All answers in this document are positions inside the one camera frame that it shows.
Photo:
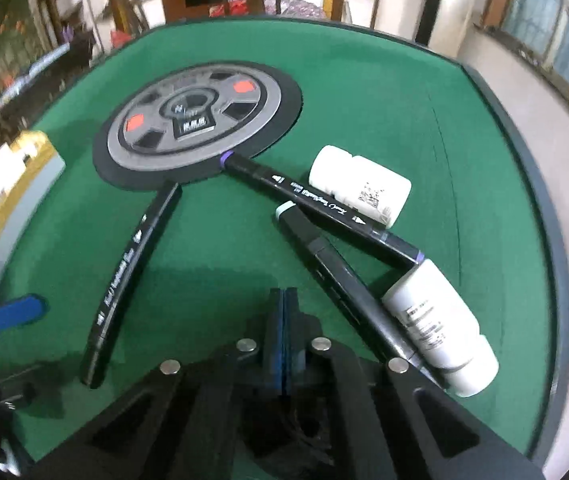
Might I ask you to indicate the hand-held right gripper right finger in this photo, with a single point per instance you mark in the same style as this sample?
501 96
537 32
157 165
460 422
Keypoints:
290 340

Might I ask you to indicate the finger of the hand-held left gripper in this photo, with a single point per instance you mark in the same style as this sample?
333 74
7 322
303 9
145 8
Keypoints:
12 394
14 312

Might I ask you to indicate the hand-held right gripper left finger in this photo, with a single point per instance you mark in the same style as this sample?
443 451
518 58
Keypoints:
277 340

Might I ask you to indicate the black marker pale yellow caps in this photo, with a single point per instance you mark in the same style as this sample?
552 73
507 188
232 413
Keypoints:
124 280

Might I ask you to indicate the white box with gold rim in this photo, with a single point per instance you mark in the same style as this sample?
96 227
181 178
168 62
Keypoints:
14 185

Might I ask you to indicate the small white plastic bottle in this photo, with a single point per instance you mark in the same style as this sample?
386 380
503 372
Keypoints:
344 175

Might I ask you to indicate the black marker pale teal cap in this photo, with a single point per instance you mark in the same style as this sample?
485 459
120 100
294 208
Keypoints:
344 285

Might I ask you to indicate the black marker purple caps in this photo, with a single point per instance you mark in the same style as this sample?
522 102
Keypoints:
314 200

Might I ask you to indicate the tall white plastic bottle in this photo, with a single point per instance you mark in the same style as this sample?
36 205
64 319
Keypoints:
429 305

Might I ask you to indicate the round grey table centre panel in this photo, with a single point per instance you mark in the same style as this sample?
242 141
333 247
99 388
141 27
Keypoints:
129 152

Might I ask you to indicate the black side table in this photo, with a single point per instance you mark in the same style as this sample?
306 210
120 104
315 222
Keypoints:
47 75

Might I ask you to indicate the small red bag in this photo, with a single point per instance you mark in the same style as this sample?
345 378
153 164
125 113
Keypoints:
120 38

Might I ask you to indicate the purple floral cloth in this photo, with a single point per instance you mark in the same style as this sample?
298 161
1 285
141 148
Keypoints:
297 6

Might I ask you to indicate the red plastic bag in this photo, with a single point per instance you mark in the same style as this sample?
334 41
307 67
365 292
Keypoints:
237 7

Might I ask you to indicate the brown wooden television cabinet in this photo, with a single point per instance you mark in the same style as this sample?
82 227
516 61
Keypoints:
204 2

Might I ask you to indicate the window with brown frame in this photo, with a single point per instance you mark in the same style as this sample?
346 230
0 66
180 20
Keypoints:
549 25

